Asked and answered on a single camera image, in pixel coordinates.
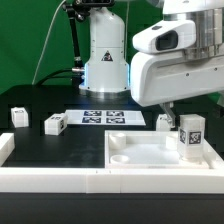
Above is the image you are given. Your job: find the white square tabletop part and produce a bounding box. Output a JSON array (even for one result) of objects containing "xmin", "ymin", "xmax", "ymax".
[{"xmin": 104, "ymin": 130, "xmax": 210, "ymax": 169}]

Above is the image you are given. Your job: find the white sheet with markers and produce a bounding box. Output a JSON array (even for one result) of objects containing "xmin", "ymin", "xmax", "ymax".
[{"xmin": 65, "ymin": 110, "xmax": 146, "ymax": 126}]

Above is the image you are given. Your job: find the white U-shaped fence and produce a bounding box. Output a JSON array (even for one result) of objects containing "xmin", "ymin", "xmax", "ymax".
[{"xmin": 0, "ymin": 133, "xmax": 224, "ymax": 194}]

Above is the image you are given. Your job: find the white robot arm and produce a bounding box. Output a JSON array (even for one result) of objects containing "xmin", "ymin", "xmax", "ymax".
[{"xmin": 80, "ymin": 0, "xmax": 224, "ymax": 127}]

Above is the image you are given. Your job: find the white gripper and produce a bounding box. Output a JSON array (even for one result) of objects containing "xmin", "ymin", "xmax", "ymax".
[{"xmin": 130, "ymin": 20, "xmax": 224, "ymax": 128}]

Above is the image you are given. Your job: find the black cable bundle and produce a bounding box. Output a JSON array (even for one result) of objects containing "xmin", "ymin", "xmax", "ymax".
[{"xmin": 34, "ymin": 68, "xmax": 83, "ymax": 87}]

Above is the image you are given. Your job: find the grey cable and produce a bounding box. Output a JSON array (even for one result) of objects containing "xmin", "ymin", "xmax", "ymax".
[{"xmin": 31, "ymin": 0, "xmax": 68, "ymax": 86}]

